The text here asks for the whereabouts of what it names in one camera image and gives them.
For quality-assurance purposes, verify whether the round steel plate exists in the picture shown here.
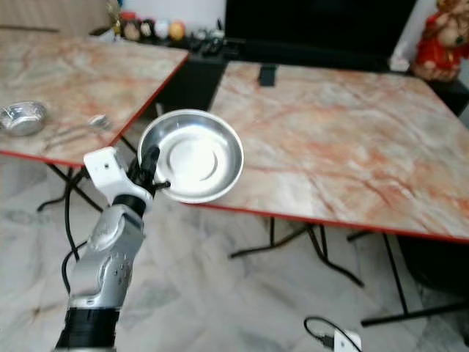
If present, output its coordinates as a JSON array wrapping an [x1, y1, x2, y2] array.
[[138, 109, 244, 204]]

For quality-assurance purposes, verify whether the steel spoon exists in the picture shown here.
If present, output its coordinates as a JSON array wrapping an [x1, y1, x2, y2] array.
[[55, 114, 111, 144]]

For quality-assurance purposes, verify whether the black television cabinet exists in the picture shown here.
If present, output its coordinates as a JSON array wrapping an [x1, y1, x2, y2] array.
[[165, 37, 469, 114]]

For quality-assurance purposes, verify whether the marble print folding table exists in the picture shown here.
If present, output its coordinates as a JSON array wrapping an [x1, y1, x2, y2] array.
[[0, 31, 189, 213], [183, 61, 469, 327]]

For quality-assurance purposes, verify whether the black remote control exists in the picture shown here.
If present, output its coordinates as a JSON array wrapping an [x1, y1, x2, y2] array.
[[191, 37, 228, 58]]

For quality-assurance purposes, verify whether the orange egg ornament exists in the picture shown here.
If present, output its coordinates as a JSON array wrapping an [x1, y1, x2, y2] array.
[[169, 21, 186, 41]]

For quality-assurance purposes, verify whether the small steel bowl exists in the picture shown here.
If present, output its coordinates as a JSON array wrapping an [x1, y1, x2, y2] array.
[[0, 100, 49, 137]]

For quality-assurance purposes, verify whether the red capped dark doll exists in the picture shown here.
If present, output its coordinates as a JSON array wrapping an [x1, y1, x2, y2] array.
[[122, 11, 141, 41]]

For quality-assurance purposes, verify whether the black table clip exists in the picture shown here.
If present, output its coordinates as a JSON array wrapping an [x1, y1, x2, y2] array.
[[258, 64, 278, 87]]

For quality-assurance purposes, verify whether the gold trophy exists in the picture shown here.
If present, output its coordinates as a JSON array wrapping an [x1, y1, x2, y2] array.
[[106, 0, 124, 34]]

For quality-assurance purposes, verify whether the light wooden cabinet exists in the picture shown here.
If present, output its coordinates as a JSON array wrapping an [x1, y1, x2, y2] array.
[[0, 0, 114, 32]]

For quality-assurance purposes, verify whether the black television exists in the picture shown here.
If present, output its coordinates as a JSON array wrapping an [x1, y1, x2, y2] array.
[[224, 0, 417, 46]]

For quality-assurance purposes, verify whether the black bin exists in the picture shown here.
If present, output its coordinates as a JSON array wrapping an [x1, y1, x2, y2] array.
[[398, 235, 469, 298]]

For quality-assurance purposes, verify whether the red seated figurine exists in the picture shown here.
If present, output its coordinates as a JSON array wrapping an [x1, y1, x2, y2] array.
[[410, 0, 469, 81]]

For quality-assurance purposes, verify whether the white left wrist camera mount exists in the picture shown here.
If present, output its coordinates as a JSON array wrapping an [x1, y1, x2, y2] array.
[[82, 147, 134, 205]]

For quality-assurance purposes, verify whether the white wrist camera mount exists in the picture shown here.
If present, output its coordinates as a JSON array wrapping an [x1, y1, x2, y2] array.
[[333, 330, 362, 352], [82, 147, 134, 205]]

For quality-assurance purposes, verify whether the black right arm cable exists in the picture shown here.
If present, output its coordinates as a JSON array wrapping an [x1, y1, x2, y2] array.
[[304, 316, 349, 349]]

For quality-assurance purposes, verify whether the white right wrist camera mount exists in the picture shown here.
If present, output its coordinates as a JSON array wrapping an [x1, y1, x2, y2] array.
[[333, 330, 362, 352]]

